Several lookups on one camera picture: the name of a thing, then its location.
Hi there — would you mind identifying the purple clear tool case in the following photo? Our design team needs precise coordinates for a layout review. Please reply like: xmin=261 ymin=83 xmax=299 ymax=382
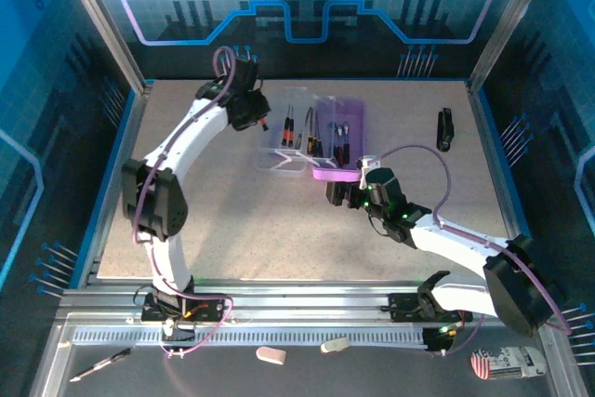
xmin=258 ymin=86 xmax=322 ymax=179

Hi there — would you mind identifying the black clip on table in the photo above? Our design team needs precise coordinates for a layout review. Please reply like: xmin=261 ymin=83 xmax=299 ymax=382
xmin=435 ymin=107 xmax=456 ymax=152

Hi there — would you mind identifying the white eraser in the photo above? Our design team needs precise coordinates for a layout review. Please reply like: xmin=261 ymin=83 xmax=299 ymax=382
xmin=320 ymin=337 xmax=350 ymax=354

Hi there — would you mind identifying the pink eraser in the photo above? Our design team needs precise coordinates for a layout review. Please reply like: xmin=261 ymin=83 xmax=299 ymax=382
xmin=256 ymin=346 xmax=287 ymax=365

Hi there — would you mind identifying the black pen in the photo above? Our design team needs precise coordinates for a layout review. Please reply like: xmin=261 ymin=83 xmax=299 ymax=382
xmin=69 ymin=347 xmax=134 ymax=383

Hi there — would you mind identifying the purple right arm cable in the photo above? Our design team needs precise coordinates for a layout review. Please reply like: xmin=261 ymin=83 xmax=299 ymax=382
xmin=369 ymin=144 xmax=574 ymax=357

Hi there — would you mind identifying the aluminium side rail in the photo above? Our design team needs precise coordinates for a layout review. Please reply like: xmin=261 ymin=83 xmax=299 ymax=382
xmin=466 ymin=80 xmax=529 ymax=249
xmin=73 ymin=80 xmax=155 ymax=287

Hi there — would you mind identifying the aluminium front frame rail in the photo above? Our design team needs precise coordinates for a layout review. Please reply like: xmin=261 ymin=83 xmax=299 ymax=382
xmin=54 ymin=278 xmax=559 ymax=329

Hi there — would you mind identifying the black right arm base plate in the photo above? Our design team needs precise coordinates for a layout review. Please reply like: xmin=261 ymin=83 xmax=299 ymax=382
xmin=388 ymin=292 xmax=474 ymax=324

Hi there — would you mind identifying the slotted cable duct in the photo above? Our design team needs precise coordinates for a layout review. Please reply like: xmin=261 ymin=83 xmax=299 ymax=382
xmin=72 ymin=325 xmax=429 ymax=348

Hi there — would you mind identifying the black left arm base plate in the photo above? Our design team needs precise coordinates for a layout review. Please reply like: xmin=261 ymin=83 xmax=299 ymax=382
xmin=140 ymin=292 xmax=226 ymax=324

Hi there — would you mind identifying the aluminium frame post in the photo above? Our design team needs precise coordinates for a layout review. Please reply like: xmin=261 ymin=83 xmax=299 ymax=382
xmin=469 ymin=0 xmax=559 ymax=91
xmin=54 ymin=0 xmax=154 ymax=95

